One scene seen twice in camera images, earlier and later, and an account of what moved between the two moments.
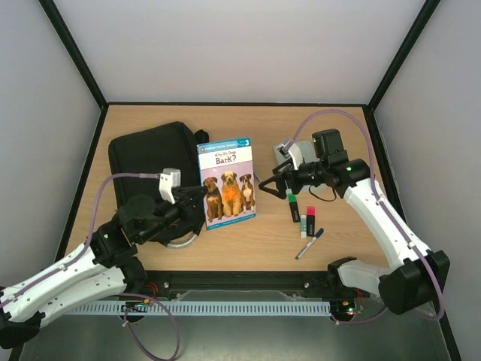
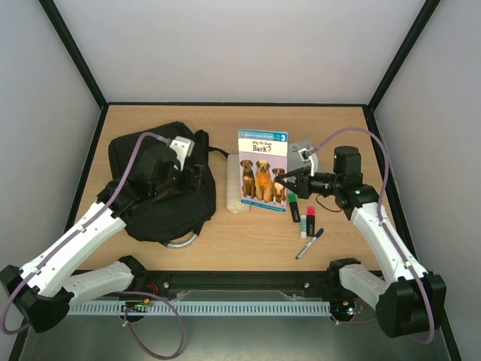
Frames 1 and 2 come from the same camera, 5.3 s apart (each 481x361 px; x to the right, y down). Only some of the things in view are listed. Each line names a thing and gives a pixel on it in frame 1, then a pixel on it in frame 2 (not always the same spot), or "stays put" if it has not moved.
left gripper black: x=184 y=195 -> x=193 y=179
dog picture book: x=228 y=173 -> x=263 y=156
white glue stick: x=303 y=226 stays put
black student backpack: x=173 y=145 stays put
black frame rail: x=163 y=284 stays put
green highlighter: x=294 y=208 stays put
